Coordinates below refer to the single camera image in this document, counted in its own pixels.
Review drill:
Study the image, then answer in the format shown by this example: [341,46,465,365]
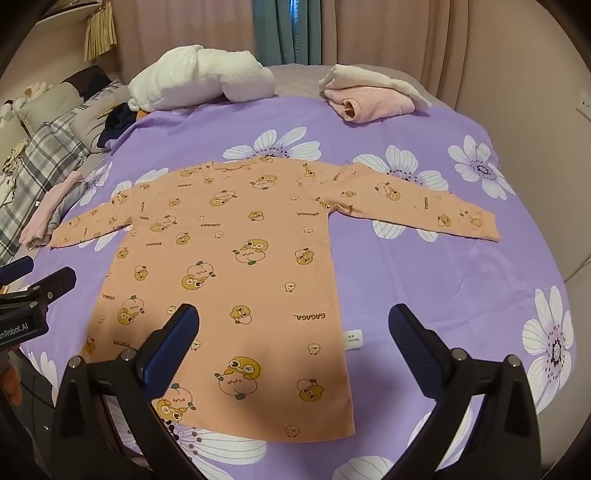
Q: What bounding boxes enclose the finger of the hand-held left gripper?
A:
[0,256,36,285]
[9,266,77,304]

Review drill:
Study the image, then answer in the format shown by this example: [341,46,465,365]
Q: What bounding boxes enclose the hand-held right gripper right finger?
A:
[383,303,542,480]

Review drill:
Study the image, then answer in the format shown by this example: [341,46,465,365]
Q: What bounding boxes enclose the beige pillow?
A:
[17,83,85,136]

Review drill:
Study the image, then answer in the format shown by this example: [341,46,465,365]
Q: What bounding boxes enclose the pink curtain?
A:
[335,0,490,107]
[112,0,257,80]

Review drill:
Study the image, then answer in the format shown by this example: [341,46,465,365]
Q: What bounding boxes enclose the beige tassel fringe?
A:
[84,0,119,61]

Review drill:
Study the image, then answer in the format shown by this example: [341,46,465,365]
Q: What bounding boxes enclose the pink folded garment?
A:
[323,85,416,123]

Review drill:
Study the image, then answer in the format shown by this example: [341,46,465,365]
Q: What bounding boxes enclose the purple floral bedsheet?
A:
[9,90,575,480]

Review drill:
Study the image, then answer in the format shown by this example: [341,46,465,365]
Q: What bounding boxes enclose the navy dark cloth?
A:
[97,104,140,151]

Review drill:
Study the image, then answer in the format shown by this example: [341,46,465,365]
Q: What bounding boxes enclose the cream folded garment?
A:
[318,64,432,112]

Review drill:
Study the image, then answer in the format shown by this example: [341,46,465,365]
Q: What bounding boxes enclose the orange printed long-sleeve shirt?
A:
[48,159,502,446]

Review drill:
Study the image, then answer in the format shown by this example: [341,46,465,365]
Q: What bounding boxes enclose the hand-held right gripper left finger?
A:
[50,303,218,480]

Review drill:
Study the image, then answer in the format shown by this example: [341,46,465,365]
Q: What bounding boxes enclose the light pink cloth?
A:
[18,171,85,246]

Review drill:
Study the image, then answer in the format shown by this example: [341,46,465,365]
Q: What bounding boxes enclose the teal curtain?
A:
[253,0,338,68]

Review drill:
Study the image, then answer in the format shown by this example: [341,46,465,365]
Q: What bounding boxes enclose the grey plaid pillow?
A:
[0,108,100,264]

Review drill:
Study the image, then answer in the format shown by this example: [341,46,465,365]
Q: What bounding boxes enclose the white fluffy blanket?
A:
[128,44,276,112]

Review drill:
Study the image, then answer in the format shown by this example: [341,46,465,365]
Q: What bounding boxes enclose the plush toys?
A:
[0,80,52,117]

